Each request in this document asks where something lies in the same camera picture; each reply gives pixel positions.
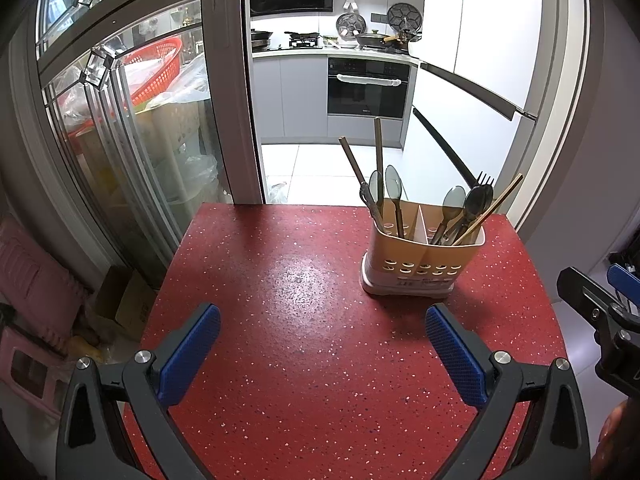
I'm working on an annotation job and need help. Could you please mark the beige cutlery holder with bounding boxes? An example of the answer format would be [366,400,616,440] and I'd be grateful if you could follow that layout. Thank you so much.
[360,198,487,297]

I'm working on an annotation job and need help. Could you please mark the white refrigerator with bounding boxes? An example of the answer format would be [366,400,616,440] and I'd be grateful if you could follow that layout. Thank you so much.
[399,0,539,197]

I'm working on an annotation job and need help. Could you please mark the gas stove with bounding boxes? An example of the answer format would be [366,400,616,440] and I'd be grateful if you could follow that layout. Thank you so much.
[284,31,321,50]

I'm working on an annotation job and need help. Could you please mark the yellow bag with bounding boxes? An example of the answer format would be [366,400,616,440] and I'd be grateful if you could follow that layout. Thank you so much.
[66,334,107,364]

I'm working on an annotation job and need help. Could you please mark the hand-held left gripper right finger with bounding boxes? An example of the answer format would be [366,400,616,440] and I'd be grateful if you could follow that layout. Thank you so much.
[425,303,591,480]

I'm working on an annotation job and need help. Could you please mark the ornate silver fork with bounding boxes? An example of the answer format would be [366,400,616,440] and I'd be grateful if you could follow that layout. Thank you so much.
[358,184,384,227]

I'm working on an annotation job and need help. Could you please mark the glass door cabinet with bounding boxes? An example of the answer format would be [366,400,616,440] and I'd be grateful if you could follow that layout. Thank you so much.
[34,0,262,287]

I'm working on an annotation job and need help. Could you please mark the red plastic basket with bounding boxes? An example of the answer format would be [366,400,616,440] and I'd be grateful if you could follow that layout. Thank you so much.
[119,36,184,109]

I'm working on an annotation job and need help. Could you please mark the round silver steamer rack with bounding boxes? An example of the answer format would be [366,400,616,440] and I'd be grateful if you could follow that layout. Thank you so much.
[335,12,367,37]

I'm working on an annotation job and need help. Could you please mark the black-handled spoon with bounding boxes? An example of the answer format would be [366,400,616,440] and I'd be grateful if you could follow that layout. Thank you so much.
[442,185,487,246]

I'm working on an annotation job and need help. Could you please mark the silver spoon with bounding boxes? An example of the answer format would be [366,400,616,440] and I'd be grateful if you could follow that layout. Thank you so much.
[430,185,467,246]

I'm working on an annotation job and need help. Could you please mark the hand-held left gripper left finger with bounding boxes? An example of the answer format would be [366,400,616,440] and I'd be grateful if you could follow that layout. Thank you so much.
[55,303,222,480]

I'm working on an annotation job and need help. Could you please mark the crumpled plastic bags on floor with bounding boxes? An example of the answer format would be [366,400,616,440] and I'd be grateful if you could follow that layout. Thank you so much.
[267,177,291,205]

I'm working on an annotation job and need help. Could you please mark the wooden chopstick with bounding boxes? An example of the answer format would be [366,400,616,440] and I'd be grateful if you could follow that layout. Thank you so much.
[373,116,385,187]
[338,135,374,207]
[452,173,525,247]

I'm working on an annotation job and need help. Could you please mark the pink plastic stool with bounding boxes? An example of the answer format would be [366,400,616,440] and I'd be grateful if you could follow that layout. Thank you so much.
[0,214,97,422]

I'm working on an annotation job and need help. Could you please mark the clear plastic bag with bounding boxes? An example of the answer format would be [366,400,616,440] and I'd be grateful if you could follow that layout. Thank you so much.
[144,57,212,109]

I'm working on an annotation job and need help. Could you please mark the dark round patterned pan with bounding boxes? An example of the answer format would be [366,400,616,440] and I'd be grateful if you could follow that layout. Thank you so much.
[386,2,424,34]

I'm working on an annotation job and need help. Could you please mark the person's right hand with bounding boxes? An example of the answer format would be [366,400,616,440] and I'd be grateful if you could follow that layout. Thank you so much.
[591,399,640,480]

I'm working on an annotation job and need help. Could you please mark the grey kitchen cabinets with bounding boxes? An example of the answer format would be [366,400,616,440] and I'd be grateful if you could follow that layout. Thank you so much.
[249,54,417,149]

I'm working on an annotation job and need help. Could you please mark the cardboard box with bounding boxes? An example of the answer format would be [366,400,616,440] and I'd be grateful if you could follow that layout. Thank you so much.
[94,265,159,342]

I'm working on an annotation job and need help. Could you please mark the built-in black oven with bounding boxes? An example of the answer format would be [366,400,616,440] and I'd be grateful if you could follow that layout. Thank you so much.
[327,56,411,120]

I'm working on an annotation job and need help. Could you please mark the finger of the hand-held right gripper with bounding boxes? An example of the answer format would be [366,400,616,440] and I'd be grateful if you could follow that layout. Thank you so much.
[606,262,640,307]
[556,266,631,333]

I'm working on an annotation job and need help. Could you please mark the wok with wooden handle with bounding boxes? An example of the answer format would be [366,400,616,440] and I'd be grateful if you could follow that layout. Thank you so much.
[353,32,401,49]

